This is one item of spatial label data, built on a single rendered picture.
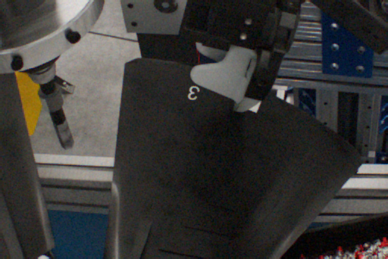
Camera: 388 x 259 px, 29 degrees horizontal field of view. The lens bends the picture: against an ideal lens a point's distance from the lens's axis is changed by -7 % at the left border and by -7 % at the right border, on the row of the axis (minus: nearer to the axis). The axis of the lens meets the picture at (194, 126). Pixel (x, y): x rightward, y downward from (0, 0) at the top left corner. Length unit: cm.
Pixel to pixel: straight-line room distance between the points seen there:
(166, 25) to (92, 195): 26
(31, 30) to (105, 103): 200
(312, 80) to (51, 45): 104
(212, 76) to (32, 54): 34
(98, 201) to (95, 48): 145
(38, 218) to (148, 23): 68
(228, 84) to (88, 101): 170
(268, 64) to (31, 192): 21
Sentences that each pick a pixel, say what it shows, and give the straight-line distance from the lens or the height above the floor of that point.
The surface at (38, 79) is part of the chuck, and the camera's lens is 33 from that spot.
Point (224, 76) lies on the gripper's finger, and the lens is 61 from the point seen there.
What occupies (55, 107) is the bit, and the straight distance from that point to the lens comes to 34.
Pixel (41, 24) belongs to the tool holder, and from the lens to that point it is 29.
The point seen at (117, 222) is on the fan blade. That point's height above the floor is 117.
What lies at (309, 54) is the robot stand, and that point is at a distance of 125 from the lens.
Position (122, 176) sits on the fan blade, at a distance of 61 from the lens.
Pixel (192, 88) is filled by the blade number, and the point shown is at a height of 116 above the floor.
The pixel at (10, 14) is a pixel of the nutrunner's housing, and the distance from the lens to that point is 29.
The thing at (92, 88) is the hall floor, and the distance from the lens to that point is 233.
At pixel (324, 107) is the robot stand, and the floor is 51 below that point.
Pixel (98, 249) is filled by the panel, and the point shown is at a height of 65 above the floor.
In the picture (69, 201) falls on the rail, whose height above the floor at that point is 81.
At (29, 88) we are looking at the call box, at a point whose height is 103.
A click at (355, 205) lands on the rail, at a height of 82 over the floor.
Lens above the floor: 164
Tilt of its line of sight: 49 degrees down
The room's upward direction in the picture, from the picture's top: 10 degrees counter-clockwise
